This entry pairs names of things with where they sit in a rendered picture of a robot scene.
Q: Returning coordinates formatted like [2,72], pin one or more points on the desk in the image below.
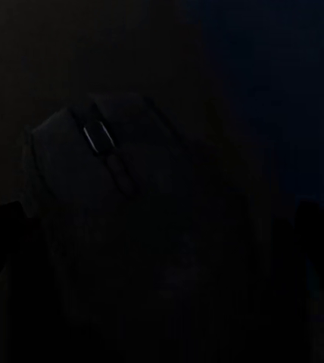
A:
[246,76]

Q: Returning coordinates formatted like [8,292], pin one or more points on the mouse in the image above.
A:
[154,227]

